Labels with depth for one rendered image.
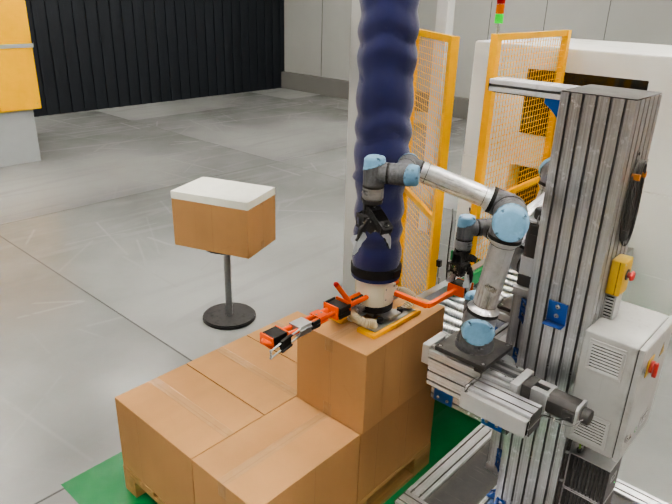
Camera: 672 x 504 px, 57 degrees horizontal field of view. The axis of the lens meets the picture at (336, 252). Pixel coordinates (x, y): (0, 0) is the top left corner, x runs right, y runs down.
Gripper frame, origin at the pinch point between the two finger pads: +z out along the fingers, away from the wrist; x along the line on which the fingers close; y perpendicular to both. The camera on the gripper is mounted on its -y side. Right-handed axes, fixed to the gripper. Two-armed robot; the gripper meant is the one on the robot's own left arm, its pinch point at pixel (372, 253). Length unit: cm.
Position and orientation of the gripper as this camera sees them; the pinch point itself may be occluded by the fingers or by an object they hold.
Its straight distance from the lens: 224.1
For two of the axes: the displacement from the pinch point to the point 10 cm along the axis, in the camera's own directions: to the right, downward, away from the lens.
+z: -0.3, 9.2, 3.9
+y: -4.4, -3.6, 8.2
